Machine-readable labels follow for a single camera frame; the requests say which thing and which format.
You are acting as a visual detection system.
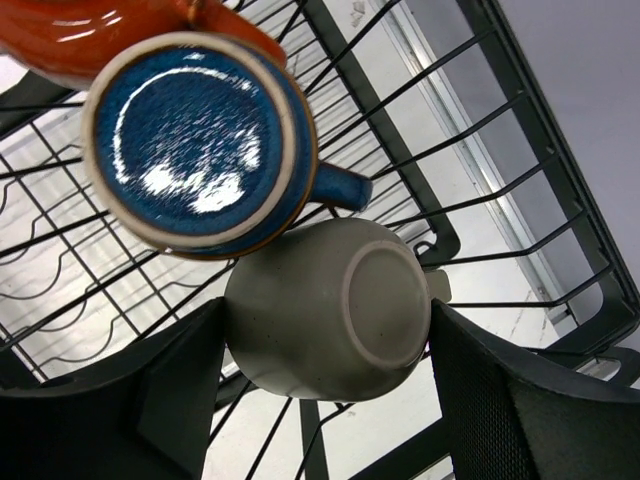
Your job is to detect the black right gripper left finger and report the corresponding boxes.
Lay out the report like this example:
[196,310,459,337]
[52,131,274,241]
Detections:
[1,299,225,479]

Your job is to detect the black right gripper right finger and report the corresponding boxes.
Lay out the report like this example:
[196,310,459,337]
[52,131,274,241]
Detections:
[429,300,639,479]

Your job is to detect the cream round mug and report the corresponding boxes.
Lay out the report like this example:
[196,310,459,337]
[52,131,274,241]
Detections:
[224,218,452,402]

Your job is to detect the blue round mug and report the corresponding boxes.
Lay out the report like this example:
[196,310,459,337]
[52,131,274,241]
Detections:
[81,32,373,260]

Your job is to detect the orange round mug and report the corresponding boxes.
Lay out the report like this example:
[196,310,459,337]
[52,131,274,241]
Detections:
[1,0,287,90]

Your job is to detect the black wire dish rack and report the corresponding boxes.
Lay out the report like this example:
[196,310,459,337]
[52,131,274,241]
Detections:
[1,1,639,479]

